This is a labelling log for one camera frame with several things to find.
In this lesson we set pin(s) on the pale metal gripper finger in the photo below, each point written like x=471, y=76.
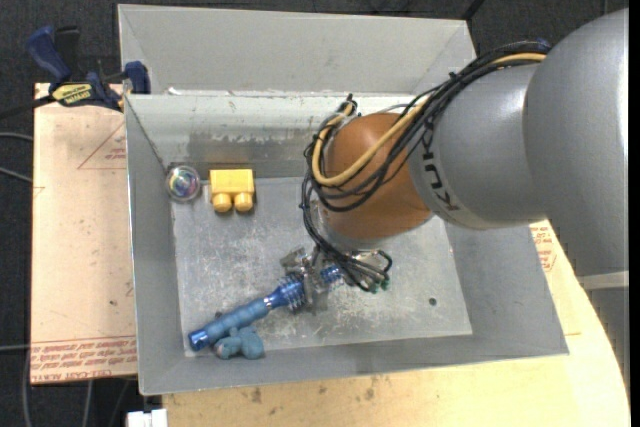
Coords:
x=295, y=259
x=316, y=297

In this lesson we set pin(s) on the grey metal bin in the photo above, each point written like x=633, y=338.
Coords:
x=380, y=330

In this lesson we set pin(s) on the blue toy animal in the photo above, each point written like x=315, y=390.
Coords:
x=242, y=346

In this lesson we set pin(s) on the yellow toy brick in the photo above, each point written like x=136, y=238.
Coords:
x=231, y=185

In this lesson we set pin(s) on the brown cardboard board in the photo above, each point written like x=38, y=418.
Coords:
x=80, y=235

